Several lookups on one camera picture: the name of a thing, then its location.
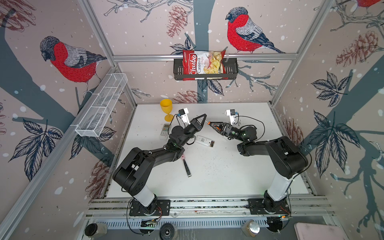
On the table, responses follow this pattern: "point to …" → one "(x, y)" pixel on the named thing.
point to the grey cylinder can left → (94, 230)
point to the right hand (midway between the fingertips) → (208, 130)
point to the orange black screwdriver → (214, 126)
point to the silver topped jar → (250, 228)
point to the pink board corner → (313, 231)
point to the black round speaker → (167, 231)
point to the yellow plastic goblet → (166, 105)
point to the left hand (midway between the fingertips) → (207, 116)
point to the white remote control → (204, 140)
